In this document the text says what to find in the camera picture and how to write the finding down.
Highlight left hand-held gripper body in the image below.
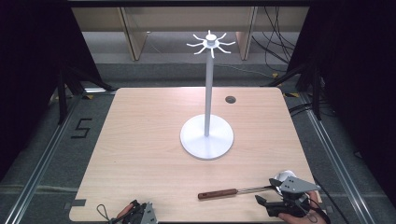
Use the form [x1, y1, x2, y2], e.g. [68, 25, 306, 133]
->
[121, 202, 159, 224]

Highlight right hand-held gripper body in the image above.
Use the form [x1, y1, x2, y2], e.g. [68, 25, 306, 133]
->
[266, 175, 322, 218]

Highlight wooden handled metal ladle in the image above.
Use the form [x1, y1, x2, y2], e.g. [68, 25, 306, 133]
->
[197, 169, 297, 201]

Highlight white hook rack stand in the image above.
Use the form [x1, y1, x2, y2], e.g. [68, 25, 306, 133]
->
[179, 29, 237, 161]

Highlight person's left hand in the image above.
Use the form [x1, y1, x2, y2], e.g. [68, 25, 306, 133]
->
[116, 200, 140, 220]

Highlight person's right hand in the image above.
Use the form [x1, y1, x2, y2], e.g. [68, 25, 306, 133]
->
[277, 190, 329, 224]

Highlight black metal stand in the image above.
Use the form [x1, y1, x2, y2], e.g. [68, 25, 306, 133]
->
[266, 60, 325, 121]
[56, 65, 117, 126]

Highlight black curtain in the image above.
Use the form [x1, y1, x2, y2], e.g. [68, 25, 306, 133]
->
[286, 0, 396, 200]
[0, 0, 104, 183]

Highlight light wooden cabinet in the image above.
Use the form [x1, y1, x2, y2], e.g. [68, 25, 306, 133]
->
[70, 6, 310, 62]

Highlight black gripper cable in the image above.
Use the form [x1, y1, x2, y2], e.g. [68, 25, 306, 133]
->
[312, 176, 345, 224]

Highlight thin black cable loop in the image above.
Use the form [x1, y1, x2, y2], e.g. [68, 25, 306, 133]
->
[95, 203, 125, 224]

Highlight metal floor rail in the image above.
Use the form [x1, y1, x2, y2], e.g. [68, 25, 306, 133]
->
[2, 92, 84, 224]
[298, 91, 379, 224]

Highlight black hanging cables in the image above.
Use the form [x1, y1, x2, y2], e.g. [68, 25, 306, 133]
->
[251, 6, 298, 74]

